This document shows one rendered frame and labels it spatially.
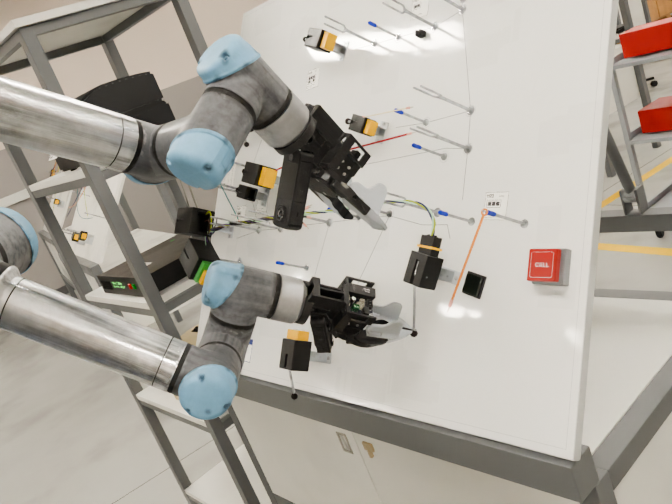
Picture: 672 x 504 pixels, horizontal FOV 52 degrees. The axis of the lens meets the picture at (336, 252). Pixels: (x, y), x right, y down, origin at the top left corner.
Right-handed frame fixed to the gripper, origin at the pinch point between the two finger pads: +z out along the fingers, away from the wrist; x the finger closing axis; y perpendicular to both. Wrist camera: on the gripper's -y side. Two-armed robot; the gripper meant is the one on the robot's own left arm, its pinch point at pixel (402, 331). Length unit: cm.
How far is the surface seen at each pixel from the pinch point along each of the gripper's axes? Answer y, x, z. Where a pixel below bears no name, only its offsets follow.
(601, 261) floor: -122, 153, 192
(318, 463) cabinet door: -64, 0, 10
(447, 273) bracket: 8.0, 8.6, 5.3
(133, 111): -51, 89, -53
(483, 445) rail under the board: 1.3, -19.2, 12.5
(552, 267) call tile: 26.8, -1.2, 11.2
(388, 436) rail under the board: -21.0, -10.0, 7.0
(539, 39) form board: 39, 37, 8
